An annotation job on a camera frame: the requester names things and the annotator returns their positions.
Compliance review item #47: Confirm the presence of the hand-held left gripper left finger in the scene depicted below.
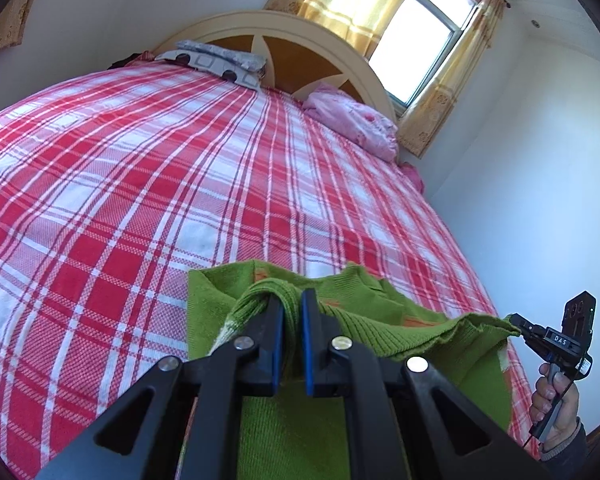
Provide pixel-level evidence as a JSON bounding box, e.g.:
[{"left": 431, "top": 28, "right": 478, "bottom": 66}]
[{"left": 35, "top": 287, "right": 287, "bottom": 480}]

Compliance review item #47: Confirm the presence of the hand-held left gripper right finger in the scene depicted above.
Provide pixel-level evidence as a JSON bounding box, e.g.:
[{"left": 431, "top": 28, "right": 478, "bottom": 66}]
[{"left": 301, "top": 287, "right": 547, "bottom": 480}]

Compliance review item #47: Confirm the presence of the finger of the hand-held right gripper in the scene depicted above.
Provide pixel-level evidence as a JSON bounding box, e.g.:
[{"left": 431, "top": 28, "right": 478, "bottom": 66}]
[
  {"left": 522, "top": 335, "right": 556, "bottom": 363},
  {"left": 507, "top": 312, "right": 548, "bottom": 343}
]

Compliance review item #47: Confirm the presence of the green orange striped knit sweater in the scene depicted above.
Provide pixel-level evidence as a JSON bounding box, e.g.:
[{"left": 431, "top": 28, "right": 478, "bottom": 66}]
[{"left": 177, "top": 259, "right": 523, "bottom": 480}]

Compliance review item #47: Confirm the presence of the person's right forearm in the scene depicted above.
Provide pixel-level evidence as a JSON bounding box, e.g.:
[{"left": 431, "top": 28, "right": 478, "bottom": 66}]
[{"left": 539, "top": 419, "right": 588, "bottom": 463}]

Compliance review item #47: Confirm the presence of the person's right hand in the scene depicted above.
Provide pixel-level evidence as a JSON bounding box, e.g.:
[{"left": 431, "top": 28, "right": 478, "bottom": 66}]
[{"left": 529, "top": 362, "right": 581, "bottom": 447}]

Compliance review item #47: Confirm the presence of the pink cloth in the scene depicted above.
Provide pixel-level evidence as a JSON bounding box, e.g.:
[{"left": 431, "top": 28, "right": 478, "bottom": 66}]
[{"left": 400, "top": 162, "right": 427, "bottom": 194}]

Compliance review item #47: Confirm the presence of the red plaid bed sheet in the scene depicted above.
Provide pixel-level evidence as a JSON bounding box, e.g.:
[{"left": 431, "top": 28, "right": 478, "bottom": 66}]
[{"left": 0, "top": 55, "right": 541, "bottom": 480}]

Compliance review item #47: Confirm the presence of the pink pillow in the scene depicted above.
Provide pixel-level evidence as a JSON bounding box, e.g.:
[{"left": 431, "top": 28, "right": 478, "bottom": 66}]
[{"left": 302, "top": 85, "right": 400, "bottom": 163}]

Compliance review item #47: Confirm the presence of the cream wooden headboard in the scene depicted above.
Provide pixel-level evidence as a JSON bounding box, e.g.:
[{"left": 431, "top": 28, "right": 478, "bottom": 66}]
[{"left": 152, "top": 10, "right": 398, "bottom": 122}]

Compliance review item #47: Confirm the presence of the grey printed pillow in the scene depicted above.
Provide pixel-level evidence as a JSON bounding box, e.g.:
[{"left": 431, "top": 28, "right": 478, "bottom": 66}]
[{"left": 155, "top": 40, "right": 268, "bottom": 91}]

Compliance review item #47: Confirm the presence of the window behind headboard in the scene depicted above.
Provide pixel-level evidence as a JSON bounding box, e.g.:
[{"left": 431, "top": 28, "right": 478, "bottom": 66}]
[{"left": 367, "top": 0, "right": 487, "bottom": 109}]

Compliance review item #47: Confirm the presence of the dark cloth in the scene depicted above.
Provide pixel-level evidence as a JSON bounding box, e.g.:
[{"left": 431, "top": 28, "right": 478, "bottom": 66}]
[{"left": 109, "top": 51, "right": 155, "bottom": 70}]

